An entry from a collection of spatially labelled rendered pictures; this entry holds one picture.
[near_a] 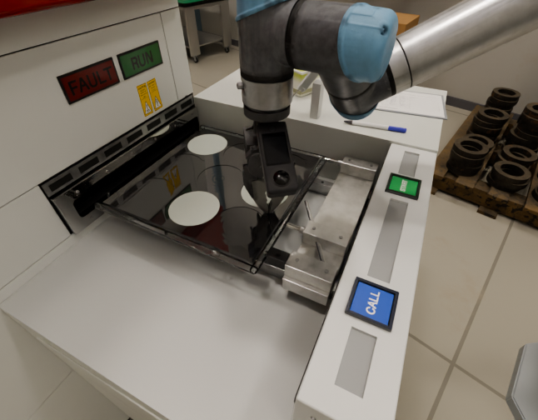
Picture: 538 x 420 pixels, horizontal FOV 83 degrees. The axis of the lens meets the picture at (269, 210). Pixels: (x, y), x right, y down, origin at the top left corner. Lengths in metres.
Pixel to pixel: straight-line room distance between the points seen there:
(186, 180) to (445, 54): 0.51
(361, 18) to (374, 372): 0.37
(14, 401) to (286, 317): 0.60
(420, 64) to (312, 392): 0.43
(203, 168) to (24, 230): 0.35
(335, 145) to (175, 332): 0.53
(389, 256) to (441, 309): 1.23
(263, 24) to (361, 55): 0.12
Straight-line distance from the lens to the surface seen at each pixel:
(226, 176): 0.69
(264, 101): 0.44
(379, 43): 0.37
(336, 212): 0.64
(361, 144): 0.75
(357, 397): 0.37
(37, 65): 0.64
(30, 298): 0.71
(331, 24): 0.38
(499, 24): 0.53
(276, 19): 0.41
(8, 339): 0.79
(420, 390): 1.48
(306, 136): 0.78
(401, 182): 0.61
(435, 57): 0.51
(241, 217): 0.59
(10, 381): 0.86
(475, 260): 1.98
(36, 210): 0.69
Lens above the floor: 1.31
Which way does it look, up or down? 43 degrees down
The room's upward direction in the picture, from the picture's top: straight up
